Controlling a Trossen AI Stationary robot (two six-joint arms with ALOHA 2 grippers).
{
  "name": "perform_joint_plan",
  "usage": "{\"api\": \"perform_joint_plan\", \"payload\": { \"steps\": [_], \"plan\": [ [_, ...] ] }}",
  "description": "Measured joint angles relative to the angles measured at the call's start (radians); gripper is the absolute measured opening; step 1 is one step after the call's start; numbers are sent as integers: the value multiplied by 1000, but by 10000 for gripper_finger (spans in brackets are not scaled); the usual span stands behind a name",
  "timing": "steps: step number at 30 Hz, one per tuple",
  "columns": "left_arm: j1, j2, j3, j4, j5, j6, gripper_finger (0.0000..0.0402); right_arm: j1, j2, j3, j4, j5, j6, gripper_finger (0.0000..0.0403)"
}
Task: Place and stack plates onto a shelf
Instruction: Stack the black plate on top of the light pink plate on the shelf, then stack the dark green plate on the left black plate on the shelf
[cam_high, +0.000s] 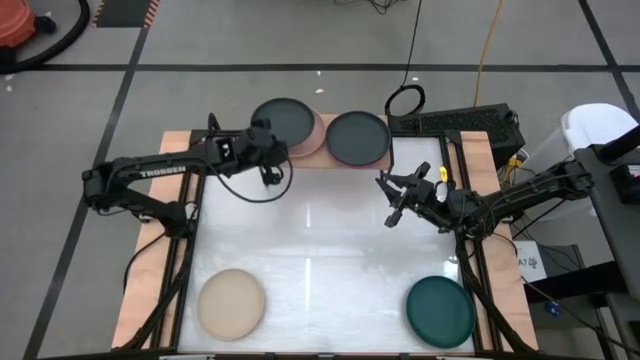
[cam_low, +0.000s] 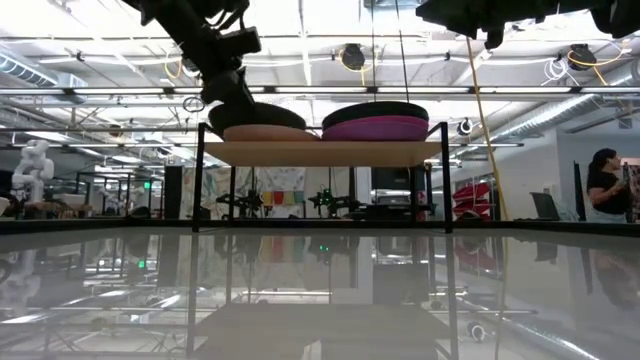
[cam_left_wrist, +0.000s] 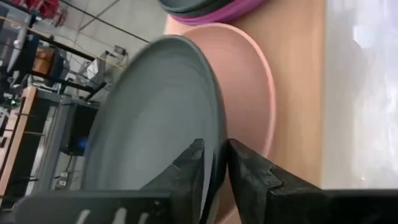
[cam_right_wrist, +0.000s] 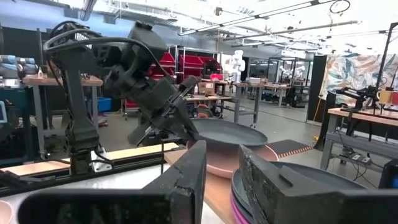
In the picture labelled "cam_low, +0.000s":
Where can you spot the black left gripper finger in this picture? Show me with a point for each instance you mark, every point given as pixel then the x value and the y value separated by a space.
pixel 244 110

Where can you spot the peach pink plate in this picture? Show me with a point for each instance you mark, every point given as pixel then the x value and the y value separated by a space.
pixel 270 134

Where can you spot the dark green plate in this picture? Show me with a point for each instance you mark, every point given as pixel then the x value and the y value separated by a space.
pixel 375 109
pixel 280 115

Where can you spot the purple plate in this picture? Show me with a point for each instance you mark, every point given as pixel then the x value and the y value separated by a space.
pixel 380 121
pixel 375 134

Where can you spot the black background robot arm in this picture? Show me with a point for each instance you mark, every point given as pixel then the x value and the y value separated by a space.
pixel 332 201
pixel 240 204

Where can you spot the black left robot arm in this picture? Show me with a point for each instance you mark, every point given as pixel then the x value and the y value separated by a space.
pixel 187 30

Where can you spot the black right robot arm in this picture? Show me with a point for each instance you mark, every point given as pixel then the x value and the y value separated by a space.
pixel 575 15

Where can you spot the black tall cabinet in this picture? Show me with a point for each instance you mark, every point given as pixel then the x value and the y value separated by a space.
pixel 173 192

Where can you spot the black monitor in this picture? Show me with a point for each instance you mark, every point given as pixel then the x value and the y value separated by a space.
pixel 392 178

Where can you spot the red storage bin rack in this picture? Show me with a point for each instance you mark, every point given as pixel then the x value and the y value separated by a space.
pixel 472 197

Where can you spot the grey office chair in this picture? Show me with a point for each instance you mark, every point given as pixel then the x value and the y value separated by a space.
pixel 545 206

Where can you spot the white humanoid robot figure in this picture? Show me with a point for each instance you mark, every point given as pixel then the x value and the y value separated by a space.
pixel 34 170

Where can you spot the person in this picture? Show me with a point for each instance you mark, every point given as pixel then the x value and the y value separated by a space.
pixel 607 187

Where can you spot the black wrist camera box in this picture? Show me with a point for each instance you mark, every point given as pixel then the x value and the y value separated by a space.
pixel 241 41

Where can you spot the wooden shelf black metal frame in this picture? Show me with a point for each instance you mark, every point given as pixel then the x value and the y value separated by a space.
pixel 325 153

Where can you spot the silver ventilation duct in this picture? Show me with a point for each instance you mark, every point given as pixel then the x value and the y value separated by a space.
pixel 560 110

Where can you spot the black upright post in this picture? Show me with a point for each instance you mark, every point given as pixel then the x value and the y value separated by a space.
pixel 579 187

